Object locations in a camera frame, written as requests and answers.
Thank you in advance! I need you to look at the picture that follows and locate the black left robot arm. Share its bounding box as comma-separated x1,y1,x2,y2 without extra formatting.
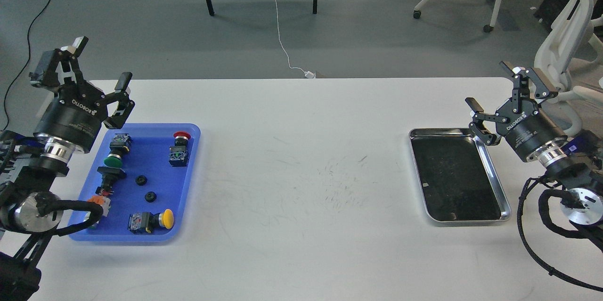
0,36,134,301

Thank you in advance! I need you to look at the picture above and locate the white office chair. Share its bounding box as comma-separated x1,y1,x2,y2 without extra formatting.
534,0,602,137

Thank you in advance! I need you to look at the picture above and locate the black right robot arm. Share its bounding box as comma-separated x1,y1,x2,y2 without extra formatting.
465,61,602,292

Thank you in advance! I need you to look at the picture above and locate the blue plastic tray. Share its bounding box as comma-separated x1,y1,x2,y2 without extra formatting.
70,123,202,244

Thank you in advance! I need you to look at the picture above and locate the green push button switch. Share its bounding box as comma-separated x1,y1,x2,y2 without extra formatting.
103,133,132,168

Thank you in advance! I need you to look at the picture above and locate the orange grey indicator switch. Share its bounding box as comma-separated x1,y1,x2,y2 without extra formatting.
85,195,112,230

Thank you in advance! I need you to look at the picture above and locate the red push button switch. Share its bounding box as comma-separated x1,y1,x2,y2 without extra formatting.
168,131,191,167

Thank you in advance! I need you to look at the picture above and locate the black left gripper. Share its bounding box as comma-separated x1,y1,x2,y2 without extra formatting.
29,36,134,153

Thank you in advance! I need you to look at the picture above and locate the silver metal tray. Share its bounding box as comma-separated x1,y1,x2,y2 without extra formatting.
408,128,512,226

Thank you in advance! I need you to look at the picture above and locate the black selector switch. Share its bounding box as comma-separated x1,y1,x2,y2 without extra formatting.
95,166,126,196

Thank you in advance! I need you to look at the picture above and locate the yellow push button switch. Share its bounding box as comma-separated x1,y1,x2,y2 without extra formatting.
127,209,175,234

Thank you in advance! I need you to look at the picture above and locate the white cable on floor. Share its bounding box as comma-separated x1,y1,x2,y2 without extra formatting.
268,0,316,79

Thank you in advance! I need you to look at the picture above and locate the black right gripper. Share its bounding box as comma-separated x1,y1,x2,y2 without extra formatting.
465,61,567,163

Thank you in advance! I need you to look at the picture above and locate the black cable on floor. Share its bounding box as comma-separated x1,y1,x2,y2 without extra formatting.
0,0,114,131

